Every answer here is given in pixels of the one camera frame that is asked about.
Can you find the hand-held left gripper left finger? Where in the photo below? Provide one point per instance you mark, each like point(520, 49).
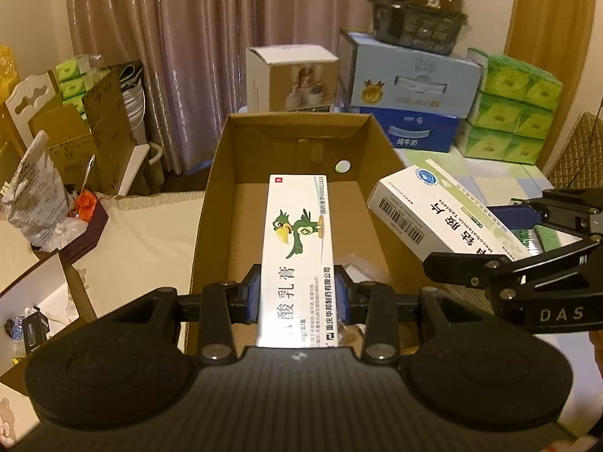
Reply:
point(252, 292)

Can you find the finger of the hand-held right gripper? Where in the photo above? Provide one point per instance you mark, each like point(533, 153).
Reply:
point(511, 219)
point(461, 268)

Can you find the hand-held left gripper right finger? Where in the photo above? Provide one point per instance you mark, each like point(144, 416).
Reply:
point(345, 292)

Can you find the white ointment box green parrot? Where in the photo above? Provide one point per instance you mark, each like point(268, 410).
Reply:
point(297, 245)

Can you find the white medicine box blue logo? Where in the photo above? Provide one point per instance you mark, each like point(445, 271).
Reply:
point(433, 207)

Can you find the brown cardboard box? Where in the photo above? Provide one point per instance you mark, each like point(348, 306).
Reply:
point(226, 226)

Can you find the chair with quilted cover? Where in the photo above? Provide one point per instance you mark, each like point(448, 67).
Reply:
point(574, 150)

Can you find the bundle of green tissue packs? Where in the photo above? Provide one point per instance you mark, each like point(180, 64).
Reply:
point(509, 108)

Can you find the cream bed sheet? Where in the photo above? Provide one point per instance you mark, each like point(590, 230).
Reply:
point(150, 235)

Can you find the dark blue milk carton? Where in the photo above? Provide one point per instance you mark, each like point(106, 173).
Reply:
point(414, 132)

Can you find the white board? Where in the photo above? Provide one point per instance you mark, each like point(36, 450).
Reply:
point(134, 169)

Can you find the light blue milk carton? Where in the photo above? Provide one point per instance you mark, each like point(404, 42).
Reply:
point(410, 80)

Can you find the dark brown tray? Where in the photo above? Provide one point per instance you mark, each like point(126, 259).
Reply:
point(89, 235)

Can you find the orange toy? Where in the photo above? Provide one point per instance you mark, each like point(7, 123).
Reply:
point(85, 205)

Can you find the low open cardboard box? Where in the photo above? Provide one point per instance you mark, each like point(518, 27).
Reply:
point(52, 287)

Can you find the metal tool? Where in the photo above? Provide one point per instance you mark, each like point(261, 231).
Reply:
point(88, 174)

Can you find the wooden door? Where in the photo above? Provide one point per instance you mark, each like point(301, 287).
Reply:
point(551, 19)

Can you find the white product box with photo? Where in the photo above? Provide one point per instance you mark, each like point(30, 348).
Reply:
point(292, 80)

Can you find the tall brown carton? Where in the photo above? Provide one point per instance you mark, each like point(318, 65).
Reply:
point(110, 122)

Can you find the white fan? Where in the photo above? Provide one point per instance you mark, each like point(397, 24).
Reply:
point(132, 103)

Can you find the black instant noodle container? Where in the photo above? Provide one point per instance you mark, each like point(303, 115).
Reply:
point(419, 14)

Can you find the small brown carton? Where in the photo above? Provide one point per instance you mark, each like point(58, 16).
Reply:
point(66, 150)

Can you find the pink curtain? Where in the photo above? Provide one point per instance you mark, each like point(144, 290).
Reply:
point(198, 56)

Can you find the small green tissue packs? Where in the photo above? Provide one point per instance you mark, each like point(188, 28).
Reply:
point(73, 80)

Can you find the yellow plastic bag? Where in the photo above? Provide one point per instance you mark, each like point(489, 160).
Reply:
point(8, 73)

